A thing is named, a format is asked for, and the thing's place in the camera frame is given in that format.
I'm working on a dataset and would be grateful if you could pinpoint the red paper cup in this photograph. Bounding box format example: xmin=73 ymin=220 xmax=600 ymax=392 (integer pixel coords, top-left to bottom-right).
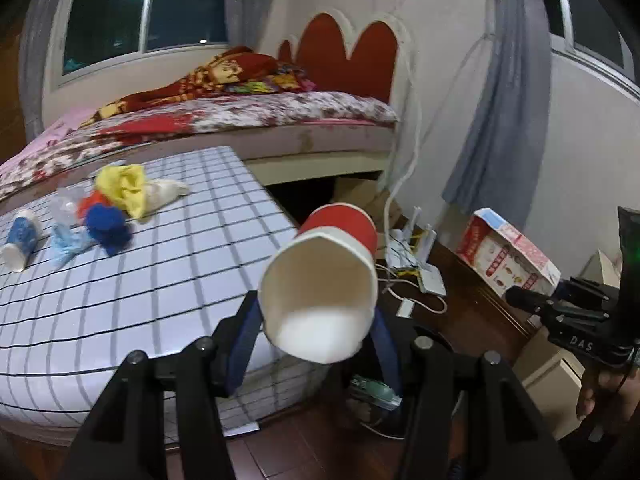
xmin=258 ymin=202 xmax=379 ymax=364

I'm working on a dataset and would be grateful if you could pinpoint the person's right hand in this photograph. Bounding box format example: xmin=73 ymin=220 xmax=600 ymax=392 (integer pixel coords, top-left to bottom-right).
xmin=575 ymin=355 xmax=640 ymax=436

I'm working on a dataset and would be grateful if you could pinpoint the red plastic bag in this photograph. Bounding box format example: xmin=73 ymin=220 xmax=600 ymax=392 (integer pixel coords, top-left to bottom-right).
xmin=76 ymin=192 xmax=108 ymax=222

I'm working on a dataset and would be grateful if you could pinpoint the bed with floral sheet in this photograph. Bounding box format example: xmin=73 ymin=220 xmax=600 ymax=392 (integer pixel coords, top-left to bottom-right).
xmin=0 ymin=91 xmax=401 ymax=202

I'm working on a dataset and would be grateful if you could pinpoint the green and white packet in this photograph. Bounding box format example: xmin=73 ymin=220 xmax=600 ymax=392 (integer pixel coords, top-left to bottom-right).
xmin=349 ymin=374 xmax=403 ymax=409

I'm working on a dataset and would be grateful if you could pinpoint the red and white headboard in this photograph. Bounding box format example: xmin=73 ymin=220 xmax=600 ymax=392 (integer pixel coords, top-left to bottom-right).
xmin=276 ymin=0 xmax=417 ymax=107

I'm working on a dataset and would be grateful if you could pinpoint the brown cardboard box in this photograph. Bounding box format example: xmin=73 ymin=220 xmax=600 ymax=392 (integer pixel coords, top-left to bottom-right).
xmin=331 ymin=175 xmax=402 ymax=227

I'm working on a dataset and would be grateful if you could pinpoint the yellow cloth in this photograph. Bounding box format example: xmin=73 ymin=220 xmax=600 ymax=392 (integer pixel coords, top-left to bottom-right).
xmin=95 ymin=164 xmax=149 ymax=221

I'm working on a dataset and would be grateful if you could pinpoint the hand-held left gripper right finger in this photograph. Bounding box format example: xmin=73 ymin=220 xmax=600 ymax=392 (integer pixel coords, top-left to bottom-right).
xmin=369 ymin=306 xmax=576 ymax=480

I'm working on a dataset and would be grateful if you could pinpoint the red and white carton box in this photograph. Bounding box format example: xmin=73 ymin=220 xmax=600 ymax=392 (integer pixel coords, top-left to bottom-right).
xmin=456 ymin=208 xmax=562 ymax=299

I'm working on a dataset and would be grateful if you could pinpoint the white grid-pattern table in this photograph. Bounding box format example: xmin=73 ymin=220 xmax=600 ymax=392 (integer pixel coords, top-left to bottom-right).
xmin=0 ymin=146 xmax=321 ymax=446

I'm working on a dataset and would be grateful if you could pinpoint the white modem box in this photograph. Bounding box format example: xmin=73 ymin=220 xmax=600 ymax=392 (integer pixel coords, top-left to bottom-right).
xmin=416 ymin=264 xmax=448 ymax=297

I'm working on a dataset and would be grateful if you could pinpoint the grey curtain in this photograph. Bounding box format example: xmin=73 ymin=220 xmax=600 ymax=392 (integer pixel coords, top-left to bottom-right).
xmin=224 ymin=0 xmax=282 ymax=57
xmin=19 ymin=0 xmax=68 ymax=142
xmin=441 ymin=0 xmax=552 ymax=222

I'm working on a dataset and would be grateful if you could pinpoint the white router with antennas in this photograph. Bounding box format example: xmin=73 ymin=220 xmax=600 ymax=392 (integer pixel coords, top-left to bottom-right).
xmin=384 ymin=206 xmax=437 ymax=269

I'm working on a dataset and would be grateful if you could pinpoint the white-framed side window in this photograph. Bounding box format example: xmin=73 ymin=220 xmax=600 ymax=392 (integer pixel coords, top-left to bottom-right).
xmin=542 ymin=0 xmax=640 ymax=83

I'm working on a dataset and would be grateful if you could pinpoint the black round trash bin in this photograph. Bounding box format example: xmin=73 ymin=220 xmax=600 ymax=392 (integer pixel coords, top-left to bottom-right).
xmin=320 ymin=322 xmax=458 ymax=443

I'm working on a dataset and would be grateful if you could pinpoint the white hanging cable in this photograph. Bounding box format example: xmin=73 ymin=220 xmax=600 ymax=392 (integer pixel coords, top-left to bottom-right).
xmin=384 ymin=35 xmax=427 ymax=261

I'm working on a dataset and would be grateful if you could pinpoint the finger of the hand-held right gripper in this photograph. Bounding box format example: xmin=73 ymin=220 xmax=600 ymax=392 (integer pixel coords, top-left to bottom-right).
xmin=504 ymin=284 xmax=559 ymax=314

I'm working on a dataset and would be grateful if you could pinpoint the red printed blanket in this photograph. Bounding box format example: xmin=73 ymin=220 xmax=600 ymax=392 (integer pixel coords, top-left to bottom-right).
xmin=80 ymin=46 xmax=317 ymax=128

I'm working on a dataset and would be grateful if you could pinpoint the blue paper cup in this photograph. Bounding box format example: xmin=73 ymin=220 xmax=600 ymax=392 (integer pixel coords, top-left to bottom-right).
xmin=0 ymin=210 xmax=43 ymax=273

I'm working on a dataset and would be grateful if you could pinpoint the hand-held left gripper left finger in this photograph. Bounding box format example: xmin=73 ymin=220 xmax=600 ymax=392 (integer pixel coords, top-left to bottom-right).
xmin=60 ymin=291 xmax=263 ymax=480

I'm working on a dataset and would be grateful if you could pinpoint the brown wooden door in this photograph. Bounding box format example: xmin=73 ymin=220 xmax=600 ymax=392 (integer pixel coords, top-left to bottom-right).
xmin=0 ymin=25 xmax=27 ymax=163

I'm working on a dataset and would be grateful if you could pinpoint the clear plastic wrapper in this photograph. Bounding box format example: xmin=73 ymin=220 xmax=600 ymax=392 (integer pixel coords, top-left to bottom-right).
xmin=52 ymin=185 xmax=87 ymax=227

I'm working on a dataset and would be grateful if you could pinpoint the white low cabinet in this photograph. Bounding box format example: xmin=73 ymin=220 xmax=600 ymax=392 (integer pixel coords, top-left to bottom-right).
xmin=514 ymin=329 xmax=603 ymax=438

